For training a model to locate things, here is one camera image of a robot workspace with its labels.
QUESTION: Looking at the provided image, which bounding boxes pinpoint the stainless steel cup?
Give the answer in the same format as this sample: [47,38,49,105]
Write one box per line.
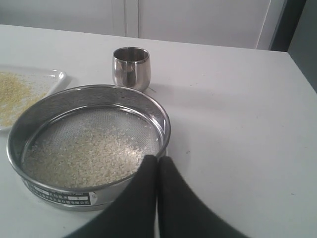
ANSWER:
[112,47,151,92]

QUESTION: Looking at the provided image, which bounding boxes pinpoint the round stainless steel sieve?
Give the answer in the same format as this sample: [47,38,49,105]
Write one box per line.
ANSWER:
[7,85,171,211]

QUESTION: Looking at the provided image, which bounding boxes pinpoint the yellow and white grains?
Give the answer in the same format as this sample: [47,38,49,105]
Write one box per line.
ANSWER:
[0,72,48,127]

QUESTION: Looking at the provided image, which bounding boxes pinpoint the white rice grains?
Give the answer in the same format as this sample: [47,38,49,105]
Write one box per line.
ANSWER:
[22,125,159,188]

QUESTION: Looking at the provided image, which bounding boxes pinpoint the white plastic tray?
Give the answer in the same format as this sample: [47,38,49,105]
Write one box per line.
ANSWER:
[0,64,68,131]

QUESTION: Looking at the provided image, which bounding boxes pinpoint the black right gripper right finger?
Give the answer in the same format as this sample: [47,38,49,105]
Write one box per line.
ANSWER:
[158,156,246,238]

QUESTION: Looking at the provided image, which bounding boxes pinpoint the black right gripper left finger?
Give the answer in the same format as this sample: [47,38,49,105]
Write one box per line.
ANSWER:
[68,155,158,238]

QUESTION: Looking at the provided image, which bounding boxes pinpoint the white cabinet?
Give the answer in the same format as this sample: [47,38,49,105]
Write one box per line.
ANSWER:
[0,0,286,50]

